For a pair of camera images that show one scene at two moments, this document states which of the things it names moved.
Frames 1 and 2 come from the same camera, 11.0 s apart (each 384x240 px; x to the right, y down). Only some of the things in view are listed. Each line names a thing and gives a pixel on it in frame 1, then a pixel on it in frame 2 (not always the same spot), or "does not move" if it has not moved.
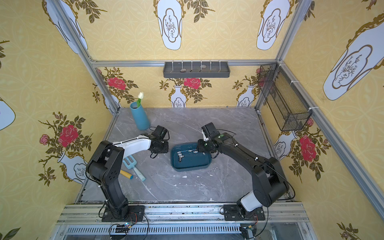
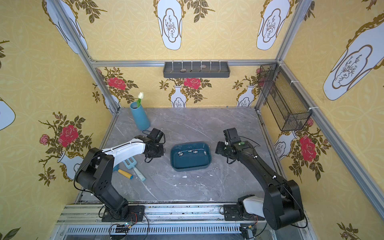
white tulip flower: [140, 96] does not move
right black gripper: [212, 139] to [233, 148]
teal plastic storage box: [185, 157] does not move
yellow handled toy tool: [130, 176] does not move
